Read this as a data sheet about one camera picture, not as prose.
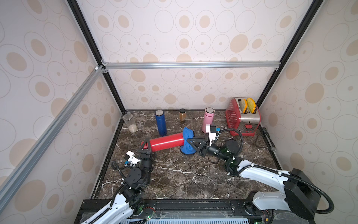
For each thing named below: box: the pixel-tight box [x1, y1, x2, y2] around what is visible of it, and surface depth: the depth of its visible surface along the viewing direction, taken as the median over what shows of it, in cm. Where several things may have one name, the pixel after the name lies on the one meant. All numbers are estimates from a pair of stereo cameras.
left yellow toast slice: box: [238, 98, 248, 114], surface depth 99 cm
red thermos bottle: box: [140, 132, 185, 153], surface depth 68 cm
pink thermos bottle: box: [201, 106, 215, 133], surface depth 94 cm
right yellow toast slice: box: [247, 97, 256, 114], surface depth 98 cm
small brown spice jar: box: [179, 108, 187, 122], surface depth 111 cm
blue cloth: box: [179, 126, 197, 155], surface depth 66 cm
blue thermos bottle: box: [154, 109, 168, 137], surface depth 94 cm
